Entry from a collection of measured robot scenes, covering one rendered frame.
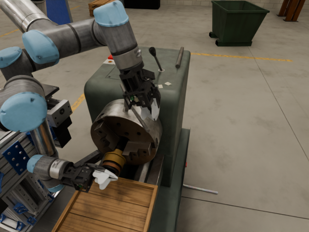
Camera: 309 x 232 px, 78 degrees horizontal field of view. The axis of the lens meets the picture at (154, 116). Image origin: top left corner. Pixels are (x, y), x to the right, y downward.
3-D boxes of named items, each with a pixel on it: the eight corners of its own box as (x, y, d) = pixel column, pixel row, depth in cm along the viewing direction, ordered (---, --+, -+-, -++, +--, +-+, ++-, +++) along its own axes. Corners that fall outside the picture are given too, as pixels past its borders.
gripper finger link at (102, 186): (113, 194, 71) (91, 188, 73) (119, 180, 75) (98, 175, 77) (112, 189, 69) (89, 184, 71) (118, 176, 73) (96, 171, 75)
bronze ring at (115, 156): (105, 144, 79) (96, 163, 73) (127, 148, 77) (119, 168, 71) (109, 156, 85) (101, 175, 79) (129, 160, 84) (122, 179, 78)
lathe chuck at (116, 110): (101, 142, 104) (96, 95, 84) (157, 157, 101) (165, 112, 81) (93, 155, 98) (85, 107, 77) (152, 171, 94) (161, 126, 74)
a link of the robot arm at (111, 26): (108, 2, 50) (128, -5, 44) (124, 44, 56) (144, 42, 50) (83, 13, 46) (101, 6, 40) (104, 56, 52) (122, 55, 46)
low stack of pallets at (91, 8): (100, 10, 829) (99, -2, 801) (119, 10, 820) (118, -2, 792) (89, 16, 733) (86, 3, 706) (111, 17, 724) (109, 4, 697)
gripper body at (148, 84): (128, 111, 57) (111, 75, 51) (137, 95, 64) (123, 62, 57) (152, 108, 55) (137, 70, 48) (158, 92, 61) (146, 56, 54)
